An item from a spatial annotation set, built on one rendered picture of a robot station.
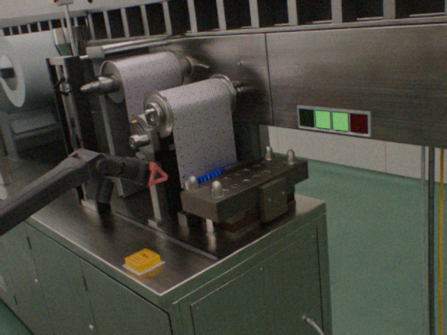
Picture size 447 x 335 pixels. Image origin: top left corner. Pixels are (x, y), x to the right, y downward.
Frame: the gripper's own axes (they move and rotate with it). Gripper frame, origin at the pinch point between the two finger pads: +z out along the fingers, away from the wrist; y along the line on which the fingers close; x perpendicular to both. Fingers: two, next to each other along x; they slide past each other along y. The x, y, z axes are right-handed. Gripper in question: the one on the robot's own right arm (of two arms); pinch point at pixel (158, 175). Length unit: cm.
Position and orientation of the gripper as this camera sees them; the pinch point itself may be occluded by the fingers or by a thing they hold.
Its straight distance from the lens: 141.5
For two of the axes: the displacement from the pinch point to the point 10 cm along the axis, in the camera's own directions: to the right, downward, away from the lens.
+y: 6.6, 1.6, -7.3
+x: 2.4, -9.7, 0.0
